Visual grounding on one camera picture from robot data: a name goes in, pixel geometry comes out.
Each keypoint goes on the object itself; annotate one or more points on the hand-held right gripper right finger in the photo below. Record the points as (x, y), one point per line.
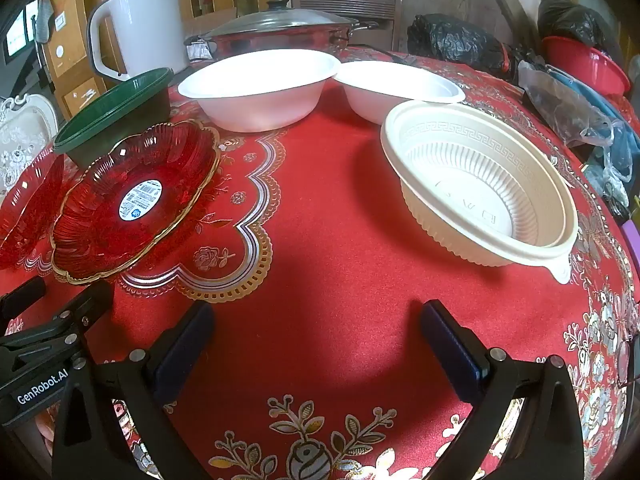
(450, 350)

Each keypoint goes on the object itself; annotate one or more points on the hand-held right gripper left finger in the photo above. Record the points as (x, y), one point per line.
(185, 350)

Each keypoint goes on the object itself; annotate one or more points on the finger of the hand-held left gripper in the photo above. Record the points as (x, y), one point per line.
(92, 305)
(25, 297)

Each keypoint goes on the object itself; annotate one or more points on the red glass plate with label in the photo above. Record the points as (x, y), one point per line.
(100, 230)

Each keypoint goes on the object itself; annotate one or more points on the large white foam bowl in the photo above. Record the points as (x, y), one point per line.
(260, 105)

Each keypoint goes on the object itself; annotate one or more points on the cream ribbed plastic bowl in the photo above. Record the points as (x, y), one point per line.
(450, 230)

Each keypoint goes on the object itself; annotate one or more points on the ornate white chair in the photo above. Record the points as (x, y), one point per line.
(25, 130)

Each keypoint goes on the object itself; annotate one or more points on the red floral tablecloth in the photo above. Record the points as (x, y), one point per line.
(320, 240)

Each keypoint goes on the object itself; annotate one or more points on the green plastic bowl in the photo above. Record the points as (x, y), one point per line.
(115, 110)

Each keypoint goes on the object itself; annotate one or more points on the purple object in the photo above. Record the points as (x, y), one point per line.
(632, 240)

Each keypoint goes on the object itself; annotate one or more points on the small white foam bowl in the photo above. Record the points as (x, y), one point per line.
(380, 100)

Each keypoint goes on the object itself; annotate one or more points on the window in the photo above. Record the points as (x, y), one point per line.
(17, 30)

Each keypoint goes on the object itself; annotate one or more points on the clear plastic bag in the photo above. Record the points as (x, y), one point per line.
(560, 100)

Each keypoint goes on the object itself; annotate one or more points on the grey hanging towel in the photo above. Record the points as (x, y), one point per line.
(42, 20)

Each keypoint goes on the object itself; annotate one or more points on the white electric kettle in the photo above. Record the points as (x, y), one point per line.
(145, 30)

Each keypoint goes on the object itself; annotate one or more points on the blue plastic bag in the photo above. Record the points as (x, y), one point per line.
(625, 125)

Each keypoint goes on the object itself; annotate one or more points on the black plastic bag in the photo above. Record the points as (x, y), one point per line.
(570, 20)
(455, 40)

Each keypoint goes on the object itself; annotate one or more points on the red plastic basin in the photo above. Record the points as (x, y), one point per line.
(590, 70)

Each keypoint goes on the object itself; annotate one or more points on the stainless steel pot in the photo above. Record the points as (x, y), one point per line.
(280, 44)

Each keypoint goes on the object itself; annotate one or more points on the glass pot lid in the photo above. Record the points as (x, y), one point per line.
(280, 22)

